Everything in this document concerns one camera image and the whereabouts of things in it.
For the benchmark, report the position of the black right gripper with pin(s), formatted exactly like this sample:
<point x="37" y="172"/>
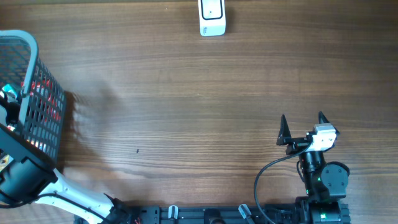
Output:
<point x="296" y="144"/>

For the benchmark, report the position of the red snack bag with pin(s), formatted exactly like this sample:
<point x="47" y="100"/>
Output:
<point x="37" y="117"/>

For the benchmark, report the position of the teal tissue pack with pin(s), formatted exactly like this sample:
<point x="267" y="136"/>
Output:
<point x="10" y="90"/>

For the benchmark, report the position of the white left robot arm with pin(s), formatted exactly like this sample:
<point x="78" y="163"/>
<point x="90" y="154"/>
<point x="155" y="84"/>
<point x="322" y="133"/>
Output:
<point x="55" y="189"/>

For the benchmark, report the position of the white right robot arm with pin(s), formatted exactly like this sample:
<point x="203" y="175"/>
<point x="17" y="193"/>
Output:
<point x="325" y="182"/>

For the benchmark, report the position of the white barcode scanner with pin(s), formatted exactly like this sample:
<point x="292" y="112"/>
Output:
<point x="212" y="17"/>

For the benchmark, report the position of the grey plastic shopping basket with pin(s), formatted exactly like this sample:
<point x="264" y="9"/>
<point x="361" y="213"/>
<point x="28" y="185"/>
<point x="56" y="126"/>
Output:
<point x="20" y="65"/>

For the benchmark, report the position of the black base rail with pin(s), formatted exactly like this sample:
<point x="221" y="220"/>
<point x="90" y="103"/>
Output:
<point x="281" y="213"/>

